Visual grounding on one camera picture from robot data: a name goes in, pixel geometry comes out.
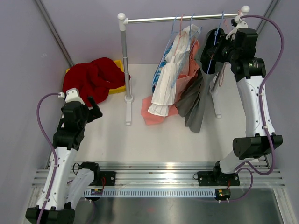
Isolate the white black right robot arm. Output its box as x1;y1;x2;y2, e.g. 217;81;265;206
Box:
197;28;283;186

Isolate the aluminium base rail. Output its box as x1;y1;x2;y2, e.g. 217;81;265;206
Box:
31;161;287;190

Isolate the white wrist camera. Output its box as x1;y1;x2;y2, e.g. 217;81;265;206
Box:
58;88;85;107
226;15;248;40

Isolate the white slotted cable duct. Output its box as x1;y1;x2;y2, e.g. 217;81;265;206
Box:
83;189;216;198

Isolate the silver white clothes rack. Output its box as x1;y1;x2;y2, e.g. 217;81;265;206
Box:
117;6;250;126

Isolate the blue hanger floral skirt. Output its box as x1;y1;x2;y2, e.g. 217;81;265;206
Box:
157;15;178;70

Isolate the blue wire hanger grey skirt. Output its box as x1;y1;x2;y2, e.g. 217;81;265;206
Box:
207;11;225;74

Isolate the empty pink wire hanger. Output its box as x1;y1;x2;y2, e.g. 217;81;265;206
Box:
218;9;245;86

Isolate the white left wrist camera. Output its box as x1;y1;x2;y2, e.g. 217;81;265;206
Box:
58;88;85;107

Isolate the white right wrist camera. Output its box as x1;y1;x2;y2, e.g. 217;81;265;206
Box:
226;15;248;40

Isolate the salmon pink skirt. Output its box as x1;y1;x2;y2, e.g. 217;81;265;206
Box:
141;40;200;126

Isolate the red cloth garment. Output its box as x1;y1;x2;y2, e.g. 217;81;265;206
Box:
62;57;131;105

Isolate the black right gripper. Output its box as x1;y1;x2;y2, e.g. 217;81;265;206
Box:
207;34;239;64

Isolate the yellow plastic bin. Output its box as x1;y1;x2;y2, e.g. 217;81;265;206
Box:
65;59;127;95

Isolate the white pleated skirt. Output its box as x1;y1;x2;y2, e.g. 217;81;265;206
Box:
148;38;197;117

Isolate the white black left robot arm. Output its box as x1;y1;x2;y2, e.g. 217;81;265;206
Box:
25;93;116;224

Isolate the blue hanger salmon skirt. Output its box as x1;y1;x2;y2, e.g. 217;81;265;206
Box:
166;14;202;88

